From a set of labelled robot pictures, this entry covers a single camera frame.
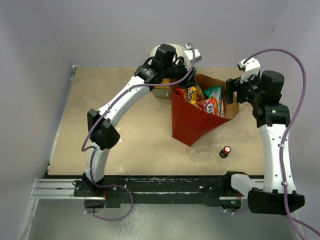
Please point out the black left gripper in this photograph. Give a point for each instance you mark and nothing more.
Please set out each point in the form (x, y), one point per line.
(190, 81)

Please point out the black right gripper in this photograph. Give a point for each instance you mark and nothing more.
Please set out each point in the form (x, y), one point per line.
(234, 85)

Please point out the teal Fox's candy bag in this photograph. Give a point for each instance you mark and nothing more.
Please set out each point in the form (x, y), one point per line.
(216, 92)

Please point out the red noodle snack packet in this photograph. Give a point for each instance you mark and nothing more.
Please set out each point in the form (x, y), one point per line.
(180, 92)

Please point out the yellow M&M's packet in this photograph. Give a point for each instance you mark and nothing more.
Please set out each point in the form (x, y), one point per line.
(194, 95)

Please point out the colourful candy packet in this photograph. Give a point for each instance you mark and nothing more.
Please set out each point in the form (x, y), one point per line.
(210, 106)

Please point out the red paper bag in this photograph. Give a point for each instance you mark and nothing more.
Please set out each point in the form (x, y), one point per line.
(189, 123)

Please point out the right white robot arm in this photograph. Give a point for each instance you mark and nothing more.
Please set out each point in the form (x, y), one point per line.
(277, 195)

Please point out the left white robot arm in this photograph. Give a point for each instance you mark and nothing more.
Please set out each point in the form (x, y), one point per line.
(166, 63)

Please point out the small red-capped bottle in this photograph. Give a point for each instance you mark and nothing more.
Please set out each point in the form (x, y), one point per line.
(225, 152)

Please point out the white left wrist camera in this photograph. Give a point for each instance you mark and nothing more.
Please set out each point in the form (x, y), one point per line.
(191, 54)

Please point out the aluminium table rail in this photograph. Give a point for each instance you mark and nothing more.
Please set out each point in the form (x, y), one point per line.
(50, 189)

